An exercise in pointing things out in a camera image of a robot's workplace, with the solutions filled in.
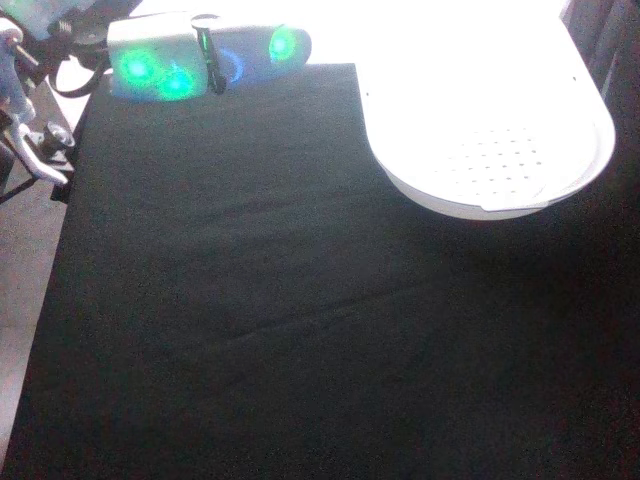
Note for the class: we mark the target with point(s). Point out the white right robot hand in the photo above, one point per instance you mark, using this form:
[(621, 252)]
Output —
[(37, 155)]

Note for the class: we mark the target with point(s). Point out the white perforated plastic tray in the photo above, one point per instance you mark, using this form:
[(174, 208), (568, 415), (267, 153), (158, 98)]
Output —
[(490, 125)]

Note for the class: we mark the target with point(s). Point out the black table cloth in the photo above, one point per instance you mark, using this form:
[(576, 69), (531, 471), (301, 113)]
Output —
[(300, 300)]

